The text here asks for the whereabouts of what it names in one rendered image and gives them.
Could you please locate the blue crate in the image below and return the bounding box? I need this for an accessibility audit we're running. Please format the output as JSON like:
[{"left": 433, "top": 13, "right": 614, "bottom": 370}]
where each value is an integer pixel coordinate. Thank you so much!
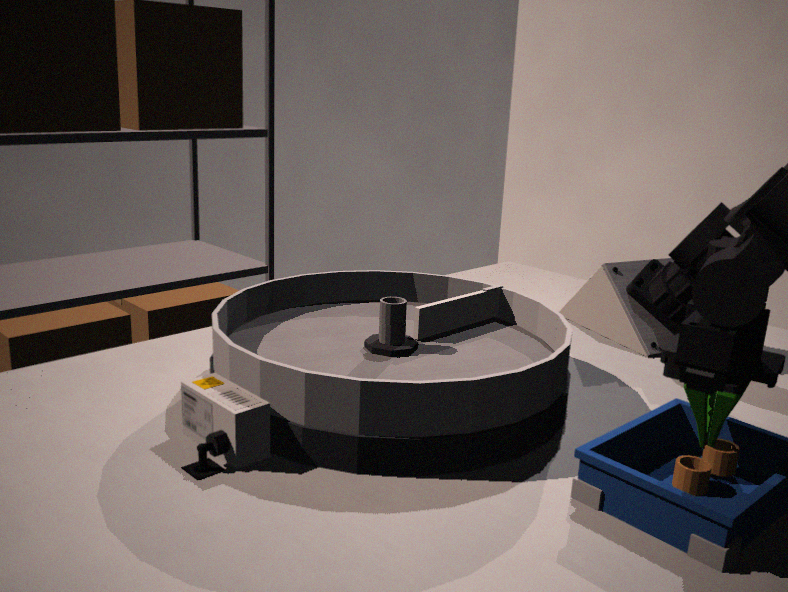
[{"left": 571, "top": 398, "right": 788, "bottom": 572}]

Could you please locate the bronze bushing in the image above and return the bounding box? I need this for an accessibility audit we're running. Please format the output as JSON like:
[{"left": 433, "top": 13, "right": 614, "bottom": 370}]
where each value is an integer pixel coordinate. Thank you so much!
[
  {"left": 702, "top": 439, "right": 740, "bottom": 477},
  {"left": 672, "top": 455, "right": 712, "bottom": 496}
]

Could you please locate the grey metal bushing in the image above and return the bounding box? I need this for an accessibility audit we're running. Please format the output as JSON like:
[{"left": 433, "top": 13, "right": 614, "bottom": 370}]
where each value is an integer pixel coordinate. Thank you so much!
[
  {"left": 379, "top": 297, "right": 407, "bottom": 325},
  {"left": 379, "top": 321, "right": 406, "bottom": 345}
]

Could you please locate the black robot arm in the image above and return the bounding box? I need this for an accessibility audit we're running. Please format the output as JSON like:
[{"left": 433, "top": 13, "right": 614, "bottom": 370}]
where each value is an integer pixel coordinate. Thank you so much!
[{"left": 626, "top": 163, "right": 788, "bottom": 394}]

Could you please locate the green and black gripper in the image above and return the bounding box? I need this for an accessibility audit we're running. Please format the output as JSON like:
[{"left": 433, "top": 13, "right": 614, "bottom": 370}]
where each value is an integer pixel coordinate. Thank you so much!
[{"left": 660, "top": 333, "right": 786, "bottom": 448}]

